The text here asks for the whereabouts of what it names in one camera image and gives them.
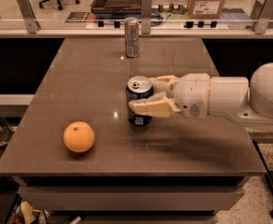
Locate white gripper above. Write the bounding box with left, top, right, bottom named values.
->
left=129, top=74, right=211, bottom=119

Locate blue pepsi can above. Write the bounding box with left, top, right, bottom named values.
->
left=126, top=76, right=154, bottom=127

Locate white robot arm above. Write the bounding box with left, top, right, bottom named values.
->
left=129, top=63, right=273, bottom=132

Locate silver energy drink can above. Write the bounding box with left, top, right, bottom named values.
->
left=124, top=17, right=139, bottom=58

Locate orange fruit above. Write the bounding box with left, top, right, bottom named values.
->
left=63, top=121, right=95, bottom=153

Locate cardboard box with label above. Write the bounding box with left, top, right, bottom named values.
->
left=186, top=0, right=225, bottom=19

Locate middle metal railing post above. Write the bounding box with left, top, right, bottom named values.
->
left=141, top=0, right=152, bottom=35

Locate metal railing post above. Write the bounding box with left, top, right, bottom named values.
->
left=141, top=0, right=152, bottom=35
left=251, top=0, right=273, bottom=35
left=16, top=0, right=40, bottom=34

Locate right metal railing post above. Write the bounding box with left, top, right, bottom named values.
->
left=251, top=0, right=273, bottom=35

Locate left metal railing post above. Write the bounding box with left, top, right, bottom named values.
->
left=16, top=0, right=40, bottom=34

